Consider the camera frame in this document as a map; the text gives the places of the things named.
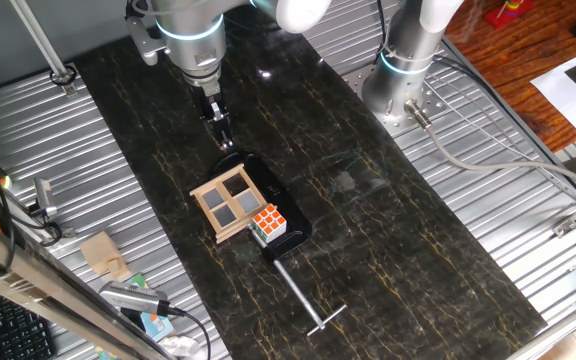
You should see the wooden four-slot tray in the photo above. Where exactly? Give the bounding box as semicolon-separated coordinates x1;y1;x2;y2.
189;162;278;245

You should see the steel frame bar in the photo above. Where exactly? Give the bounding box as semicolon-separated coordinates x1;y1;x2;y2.
0;207;174;360

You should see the orange and white puzzle cube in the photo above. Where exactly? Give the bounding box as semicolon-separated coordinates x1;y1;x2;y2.
250;203;288;245

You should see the colourful picture puzzle board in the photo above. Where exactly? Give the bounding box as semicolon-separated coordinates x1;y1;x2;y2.
127;272;175;341

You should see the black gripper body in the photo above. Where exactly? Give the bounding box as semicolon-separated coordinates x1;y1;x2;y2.
191;82;230;130

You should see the small grey camera on bracket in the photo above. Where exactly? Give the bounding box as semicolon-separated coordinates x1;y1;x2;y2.
32;177;59;219

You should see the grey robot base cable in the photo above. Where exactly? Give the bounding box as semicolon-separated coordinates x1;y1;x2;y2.
403;98;576;201

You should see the black camera cable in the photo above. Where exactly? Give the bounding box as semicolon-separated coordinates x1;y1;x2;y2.
167;305;213;360

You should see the black keyboard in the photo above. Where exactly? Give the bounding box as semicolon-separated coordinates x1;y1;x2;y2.
0;292;57;360

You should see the aluminium pole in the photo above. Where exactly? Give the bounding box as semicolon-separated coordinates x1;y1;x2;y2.
9;0;78;96

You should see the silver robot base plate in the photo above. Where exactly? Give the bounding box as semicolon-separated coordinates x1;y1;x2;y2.
342;64;449;139

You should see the red stacking ring toy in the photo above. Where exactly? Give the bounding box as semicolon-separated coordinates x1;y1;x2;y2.
484;0;534;30

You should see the wrist camera with silver bracket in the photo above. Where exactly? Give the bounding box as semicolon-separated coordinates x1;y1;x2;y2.
125;2;169;66

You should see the beige wooden block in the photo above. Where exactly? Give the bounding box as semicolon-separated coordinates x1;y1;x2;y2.
78;230;133;282

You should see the white paper with black marker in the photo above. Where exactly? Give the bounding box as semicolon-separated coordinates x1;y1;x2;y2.
530;48;576;134

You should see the crumpled white plastic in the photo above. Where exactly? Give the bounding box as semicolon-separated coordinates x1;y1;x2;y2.
160;334;202;359

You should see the black C-clamp with steel screw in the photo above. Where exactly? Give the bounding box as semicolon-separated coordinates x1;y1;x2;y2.
212;151;348;337

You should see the silver depth camera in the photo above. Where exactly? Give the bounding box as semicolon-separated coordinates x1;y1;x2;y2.
98;280;172;317

